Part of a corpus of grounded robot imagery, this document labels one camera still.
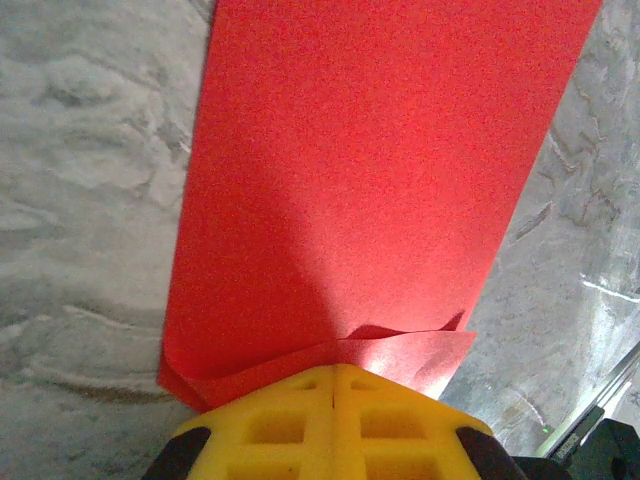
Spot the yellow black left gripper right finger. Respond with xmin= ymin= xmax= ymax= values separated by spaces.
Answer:
xmin=334 ymin=363 xmax=521 ymax=480

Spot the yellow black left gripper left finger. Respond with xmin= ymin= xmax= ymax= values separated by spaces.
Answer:
xmin=142 ymin=364 xmax=335 ymax=480

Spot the aluminium rail frame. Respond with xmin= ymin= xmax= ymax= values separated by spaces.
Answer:
xmin=544 ymin=342 xmax=640 ymax=456

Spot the red paper sheet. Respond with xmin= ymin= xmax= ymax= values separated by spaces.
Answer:
xmin=156 ymin=0 xmax=604 ymax=416

